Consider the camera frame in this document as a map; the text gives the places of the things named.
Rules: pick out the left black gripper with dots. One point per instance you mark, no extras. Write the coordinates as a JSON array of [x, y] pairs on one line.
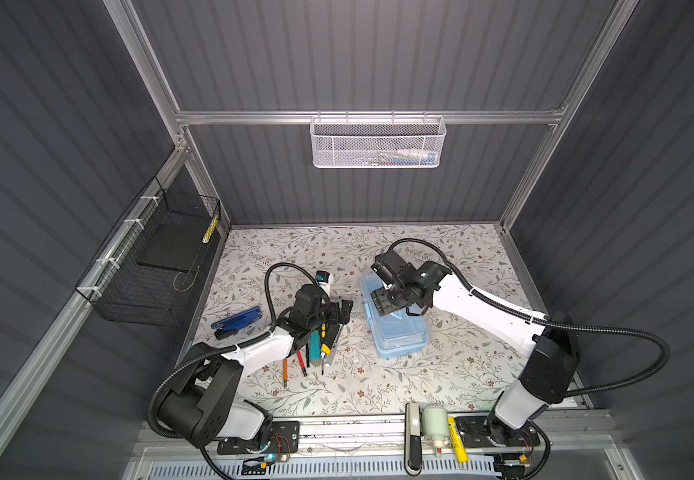
[[345, 307]]

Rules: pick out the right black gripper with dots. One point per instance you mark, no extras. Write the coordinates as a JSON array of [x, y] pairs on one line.
[[380, 301]]

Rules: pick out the blue plastic tool box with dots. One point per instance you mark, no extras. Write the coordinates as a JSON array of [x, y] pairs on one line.
[[396, 334]]

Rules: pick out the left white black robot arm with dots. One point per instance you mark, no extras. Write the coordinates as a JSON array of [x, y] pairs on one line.
[[198, 401]]

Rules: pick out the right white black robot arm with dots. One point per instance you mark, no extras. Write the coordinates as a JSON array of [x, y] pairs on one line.
[[551, 353]]

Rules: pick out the teal utility knife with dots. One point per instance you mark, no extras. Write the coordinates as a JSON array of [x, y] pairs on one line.
[[314, 348]]

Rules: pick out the red hex key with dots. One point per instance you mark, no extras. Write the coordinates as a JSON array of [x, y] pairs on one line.
[[302, 363]]

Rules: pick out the orange pencil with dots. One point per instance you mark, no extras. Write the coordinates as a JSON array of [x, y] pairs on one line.
[[285, 372]]

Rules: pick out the white glue bottle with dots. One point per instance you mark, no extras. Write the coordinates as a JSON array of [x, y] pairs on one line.
[[435, 427]]

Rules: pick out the yellow marker in black basket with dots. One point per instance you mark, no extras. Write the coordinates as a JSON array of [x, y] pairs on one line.
[[210, 230]]

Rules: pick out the black pad in basket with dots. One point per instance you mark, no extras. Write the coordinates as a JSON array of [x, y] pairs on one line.
[[173, 248]]

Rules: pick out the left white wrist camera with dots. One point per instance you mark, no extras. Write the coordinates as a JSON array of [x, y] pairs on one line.
[[323, 279]]

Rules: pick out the blue handled pliers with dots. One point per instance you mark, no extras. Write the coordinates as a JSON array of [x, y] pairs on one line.
[[231, 325]]

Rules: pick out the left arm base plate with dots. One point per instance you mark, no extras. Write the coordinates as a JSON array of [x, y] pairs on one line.
[[277, 436]]

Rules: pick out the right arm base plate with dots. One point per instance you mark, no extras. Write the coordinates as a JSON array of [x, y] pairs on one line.
[[481, 431]]

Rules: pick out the white wire mesh basket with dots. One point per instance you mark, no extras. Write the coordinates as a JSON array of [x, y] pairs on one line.
[[379, 143]]

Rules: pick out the yellow marker on rail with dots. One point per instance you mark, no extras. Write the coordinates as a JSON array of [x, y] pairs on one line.
[[456, 442]]

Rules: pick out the black wire mesh basket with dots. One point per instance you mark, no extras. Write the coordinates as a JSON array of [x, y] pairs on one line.
[[120, 290]]

